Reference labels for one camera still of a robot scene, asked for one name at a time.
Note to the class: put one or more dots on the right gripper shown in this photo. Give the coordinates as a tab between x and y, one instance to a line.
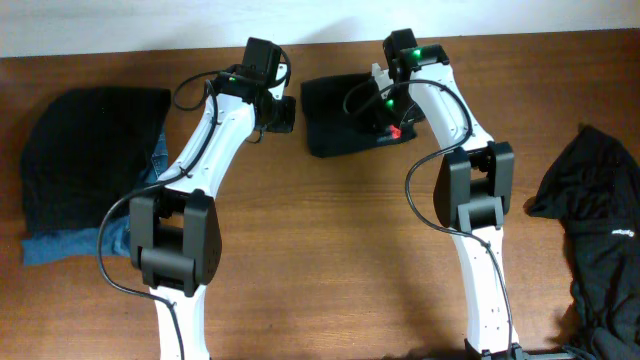
415	116

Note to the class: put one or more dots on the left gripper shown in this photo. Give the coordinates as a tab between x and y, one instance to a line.
282	116

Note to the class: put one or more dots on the black leggings red-grey waistband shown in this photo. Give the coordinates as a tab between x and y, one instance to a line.
334	126

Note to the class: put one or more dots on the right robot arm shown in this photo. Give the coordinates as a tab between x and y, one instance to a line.
473	189

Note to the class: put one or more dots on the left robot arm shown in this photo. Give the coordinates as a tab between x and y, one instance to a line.
175	234

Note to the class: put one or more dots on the folded black garment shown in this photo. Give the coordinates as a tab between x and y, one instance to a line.
86	151

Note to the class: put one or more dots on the folded blue jeans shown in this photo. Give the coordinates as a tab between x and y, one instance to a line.
51	246

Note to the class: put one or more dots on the black shirt with logo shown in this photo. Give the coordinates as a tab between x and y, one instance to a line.
592	189

